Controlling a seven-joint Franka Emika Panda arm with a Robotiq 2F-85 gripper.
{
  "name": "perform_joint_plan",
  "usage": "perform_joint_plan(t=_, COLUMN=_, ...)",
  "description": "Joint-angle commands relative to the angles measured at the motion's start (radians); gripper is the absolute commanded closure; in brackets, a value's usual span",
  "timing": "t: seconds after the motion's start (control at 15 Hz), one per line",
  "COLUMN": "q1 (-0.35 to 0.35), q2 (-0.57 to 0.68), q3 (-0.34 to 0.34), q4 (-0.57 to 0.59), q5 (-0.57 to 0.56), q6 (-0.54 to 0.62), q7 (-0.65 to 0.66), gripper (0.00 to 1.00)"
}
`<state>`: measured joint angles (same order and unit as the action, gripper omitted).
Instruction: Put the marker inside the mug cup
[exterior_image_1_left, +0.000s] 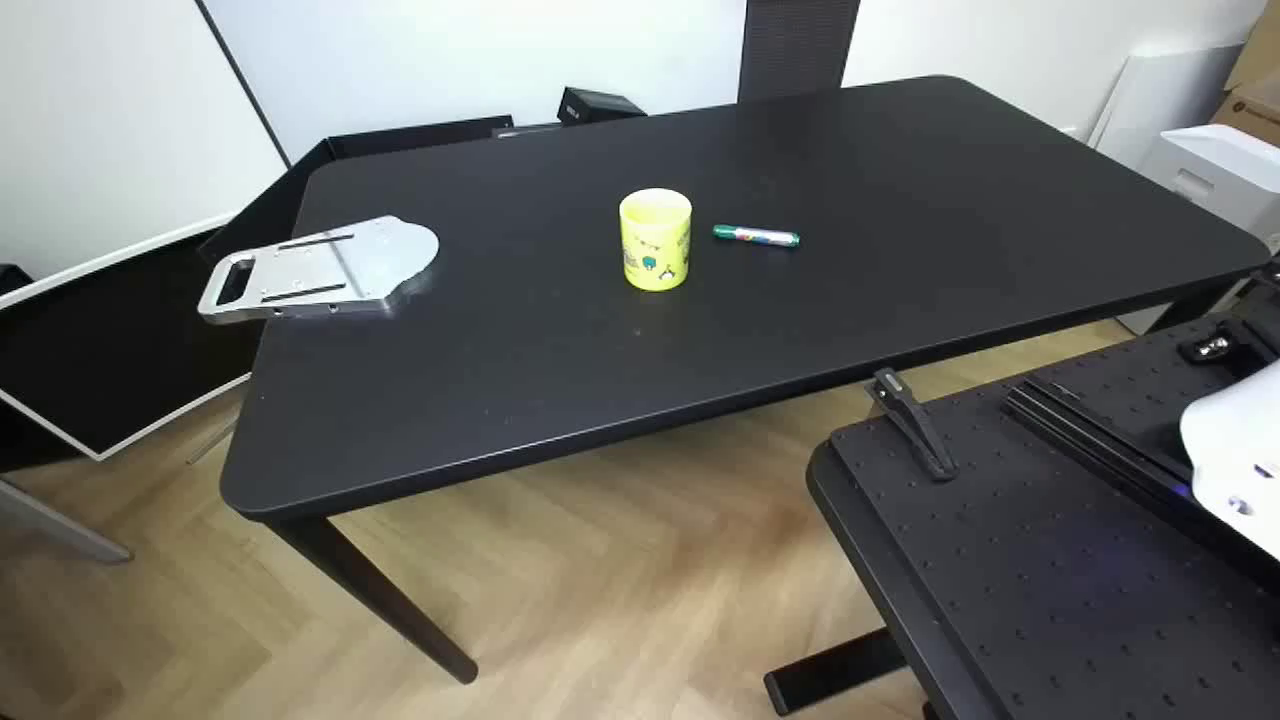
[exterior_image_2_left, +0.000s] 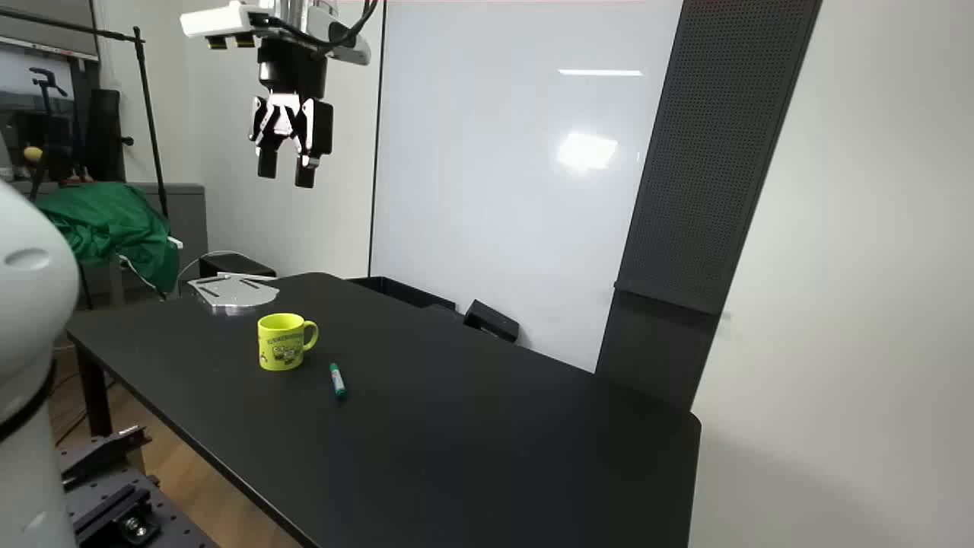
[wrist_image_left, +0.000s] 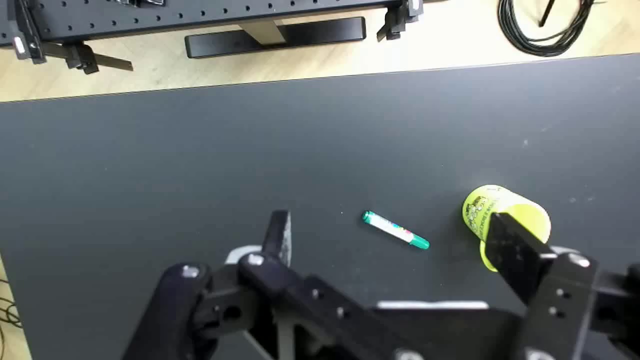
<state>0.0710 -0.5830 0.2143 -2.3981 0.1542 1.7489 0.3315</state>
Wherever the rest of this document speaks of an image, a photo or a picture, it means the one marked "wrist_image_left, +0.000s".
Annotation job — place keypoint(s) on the black clamp lever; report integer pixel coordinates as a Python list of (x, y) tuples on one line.
[(81, 57)]

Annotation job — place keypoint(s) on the yellow mug cup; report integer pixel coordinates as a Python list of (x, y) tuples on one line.
[(490, 199)]

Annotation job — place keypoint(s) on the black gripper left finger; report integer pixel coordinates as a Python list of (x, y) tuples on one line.
[(281, 312)]

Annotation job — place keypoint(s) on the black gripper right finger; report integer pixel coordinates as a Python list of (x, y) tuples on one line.
[(567, 296)]

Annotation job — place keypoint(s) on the black perforated breadboard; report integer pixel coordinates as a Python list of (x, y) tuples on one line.
[(58, 20)]

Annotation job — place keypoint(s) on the black clamp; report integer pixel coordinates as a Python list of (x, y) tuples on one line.
[(399, 16)]

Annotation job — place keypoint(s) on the black table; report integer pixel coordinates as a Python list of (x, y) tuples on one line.
[(100, 194)]

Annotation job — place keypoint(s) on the green and white marker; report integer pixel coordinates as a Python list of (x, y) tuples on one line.
[(394, 230)]

